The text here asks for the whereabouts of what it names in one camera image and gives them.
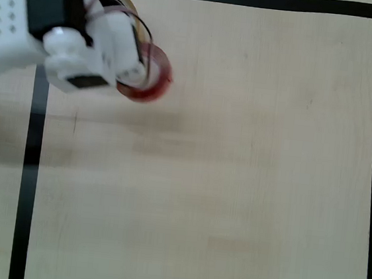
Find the small red tape roll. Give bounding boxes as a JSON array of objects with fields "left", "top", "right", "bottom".
[{"left": 114, "top": 39, "right": 177, "bottom": 106}]

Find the big clear tape roll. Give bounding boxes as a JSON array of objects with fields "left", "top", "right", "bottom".
[{"left": 96, "top": 0, "right": 155, "bottom": 45}]

